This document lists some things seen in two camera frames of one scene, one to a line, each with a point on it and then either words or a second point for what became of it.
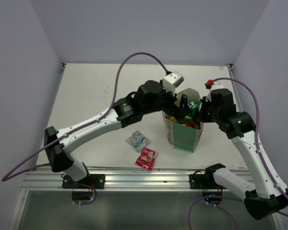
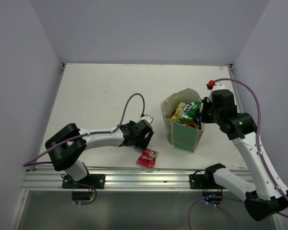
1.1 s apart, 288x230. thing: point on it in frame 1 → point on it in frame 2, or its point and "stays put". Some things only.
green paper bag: x=184 y=124 stays put
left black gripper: x=178 y=112 → x=143 y=142
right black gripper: x=205 y=103 stays put
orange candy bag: x=190 y=123 stays put
